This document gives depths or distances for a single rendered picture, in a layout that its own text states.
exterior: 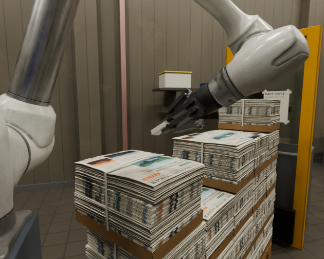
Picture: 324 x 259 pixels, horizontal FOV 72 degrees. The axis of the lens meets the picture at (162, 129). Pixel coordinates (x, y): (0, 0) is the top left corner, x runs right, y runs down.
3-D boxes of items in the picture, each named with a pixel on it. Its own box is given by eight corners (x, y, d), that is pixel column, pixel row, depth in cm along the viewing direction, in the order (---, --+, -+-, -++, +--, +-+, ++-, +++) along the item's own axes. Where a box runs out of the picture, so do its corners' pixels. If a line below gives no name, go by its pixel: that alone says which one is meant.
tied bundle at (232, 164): (171, 178, 129) (172, 139, 126) (196, 166, 152) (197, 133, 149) (236, 195, 106) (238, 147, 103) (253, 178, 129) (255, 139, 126)
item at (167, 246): (113, 243, 69) (113, 230, 68) (168, 208, 91) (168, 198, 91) (153, 267, 59) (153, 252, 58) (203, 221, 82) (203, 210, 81)
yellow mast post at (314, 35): (289, 245, 197) (307, 26, 173) (291, 240, 204) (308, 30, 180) (301, 250, 191) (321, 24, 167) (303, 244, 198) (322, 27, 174)
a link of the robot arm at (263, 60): (249, 107, 51) (249, 85, 61) (324, 67, 42) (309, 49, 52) (220, 70, 48) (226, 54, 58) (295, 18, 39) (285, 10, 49)
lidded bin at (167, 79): (183, 89, 344) (183, 74, 341) (192, 88, 312) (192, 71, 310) (158, 89, 333) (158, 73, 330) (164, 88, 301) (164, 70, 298)
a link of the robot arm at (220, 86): (235, 92, 49) (212, 106, 52) (250, 100, 55) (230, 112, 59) (220, 60, 52) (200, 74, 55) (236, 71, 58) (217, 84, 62)
